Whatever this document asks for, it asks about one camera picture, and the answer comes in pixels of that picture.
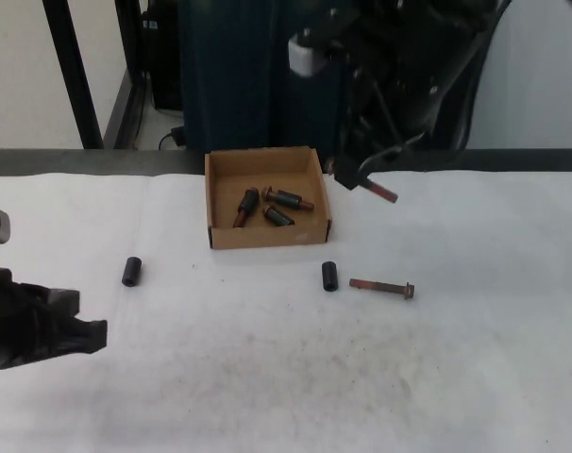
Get reddish bolt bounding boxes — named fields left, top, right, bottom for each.
left=367, top=180, right=401, bottom=204
left=348, top=277, right=416, bottom=302

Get brown cardboard box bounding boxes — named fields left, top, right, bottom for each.
left=204, top=146, right=333, bottom=251

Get bolt in black sleeve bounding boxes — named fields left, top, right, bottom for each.
left=261, top=203, right=295, bottom=228
left=232, top=186, right=261, bottom=229
left=261, top=185, right=316, bottom=213

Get black sleeve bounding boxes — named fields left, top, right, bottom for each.
left=320, top=260, right=342, bottom=293
left=121, top=255, right=144, bottom=288

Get dark blue cabinet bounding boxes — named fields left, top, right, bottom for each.
left=177, top=0, right=347, bottom=153

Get black computer tower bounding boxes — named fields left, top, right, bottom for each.
left=141, top=0, right=183, bottom=112

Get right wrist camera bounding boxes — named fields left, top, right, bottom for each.
left=287, top=33, right=330, bottom=77

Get black power adapter with cable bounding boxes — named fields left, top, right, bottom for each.
left=157, top=125, right=189, bottom=151

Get black metal post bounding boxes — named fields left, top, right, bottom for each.
left=42, top=0, right=105, bottom=150

